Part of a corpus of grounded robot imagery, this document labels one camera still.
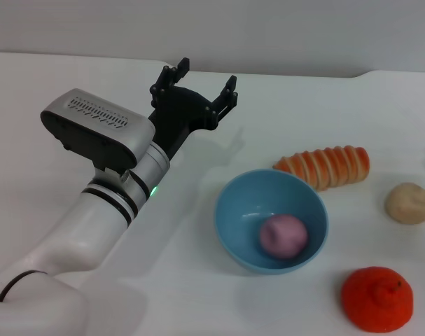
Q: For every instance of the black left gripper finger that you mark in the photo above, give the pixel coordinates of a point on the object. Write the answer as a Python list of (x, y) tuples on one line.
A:
[(170, 75), (226, 99)]

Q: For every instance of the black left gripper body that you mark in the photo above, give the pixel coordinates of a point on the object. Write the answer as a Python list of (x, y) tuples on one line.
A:
[(179, 112)]

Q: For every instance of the blue bowl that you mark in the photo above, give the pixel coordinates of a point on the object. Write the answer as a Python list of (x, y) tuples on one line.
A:
[(240, 203)]

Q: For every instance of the pink peach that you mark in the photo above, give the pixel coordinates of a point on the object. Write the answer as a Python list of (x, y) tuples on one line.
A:
[(284, 238)]

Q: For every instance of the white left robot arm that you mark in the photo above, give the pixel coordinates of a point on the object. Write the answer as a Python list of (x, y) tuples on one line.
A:
[(75, 238)]

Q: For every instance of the orange striped bread roll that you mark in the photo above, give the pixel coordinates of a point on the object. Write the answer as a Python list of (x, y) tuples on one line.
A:
[(327, 166)]

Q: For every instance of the beige round bun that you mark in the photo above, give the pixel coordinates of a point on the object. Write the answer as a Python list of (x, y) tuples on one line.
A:
[(410, 203)]

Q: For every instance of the orange tangerine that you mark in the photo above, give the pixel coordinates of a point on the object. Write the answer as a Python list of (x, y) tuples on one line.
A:
[(376, 297)]

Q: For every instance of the silver black wrist camera box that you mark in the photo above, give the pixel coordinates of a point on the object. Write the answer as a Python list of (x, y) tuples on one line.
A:
[(96, 129)]

